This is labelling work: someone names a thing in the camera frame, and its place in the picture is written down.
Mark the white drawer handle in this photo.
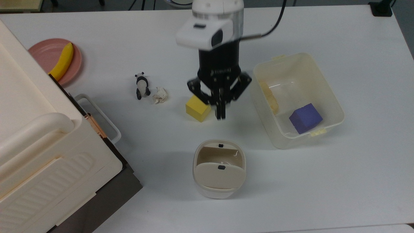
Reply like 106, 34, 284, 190
73, 94, 122, 145

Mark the beige trash can with lid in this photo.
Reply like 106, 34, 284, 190
193, 139, 247, 200

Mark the black pole stand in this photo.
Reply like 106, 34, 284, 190
369, 0, 396, 17

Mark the purple foam cube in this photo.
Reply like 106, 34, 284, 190
289, 103, 323, 135

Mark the yellow toy banana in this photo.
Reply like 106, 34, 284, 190
48, 42, 74, 82

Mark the yellow wooden table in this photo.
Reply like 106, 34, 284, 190
0, 0, 44, 13

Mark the crumpled white paper ball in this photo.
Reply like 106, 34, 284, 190
152, 86, 169, 105

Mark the white plastic storage bin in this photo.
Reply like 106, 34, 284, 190
252, 52, 345, 150

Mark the copper cabinet door handle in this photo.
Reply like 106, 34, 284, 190
83, 113, 107, 139

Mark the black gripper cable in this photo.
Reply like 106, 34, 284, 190
240, 0, 288, 41

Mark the pink plate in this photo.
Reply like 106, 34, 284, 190
28, 38, 83, 86

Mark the black and white panda toy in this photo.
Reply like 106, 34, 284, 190
135, 72, 151, 101

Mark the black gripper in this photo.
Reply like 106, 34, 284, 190
187, 38, 253, 120

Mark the cream plastic cabinet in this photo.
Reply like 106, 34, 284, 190
0, 19, 124, 233

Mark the yellow foam cube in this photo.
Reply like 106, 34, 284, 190
185, 94, 212, 123

